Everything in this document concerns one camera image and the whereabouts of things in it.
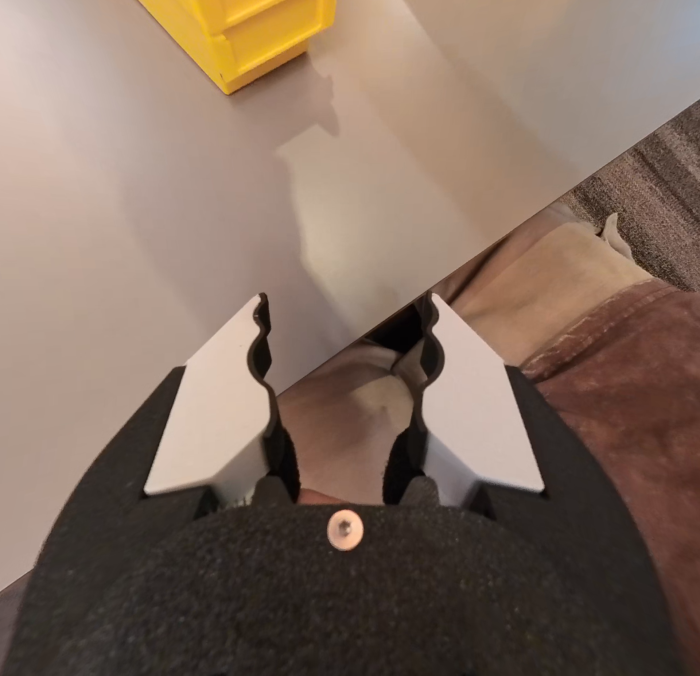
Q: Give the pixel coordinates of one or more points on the person's brown sweater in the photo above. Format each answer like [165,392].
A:
[629,413]

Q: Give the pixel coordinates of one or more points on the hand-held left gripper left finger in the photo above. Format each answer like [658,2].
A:
[213,413]

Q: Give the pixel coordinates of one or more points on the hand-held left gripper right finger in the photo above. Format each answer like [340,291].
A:
[481,413]

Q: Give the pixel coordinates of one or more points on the person's beige trousers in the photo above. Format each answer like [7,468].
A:
[547,282]

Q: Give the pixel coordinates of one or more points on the grey desk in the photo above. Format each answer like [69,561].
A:
[164,194]

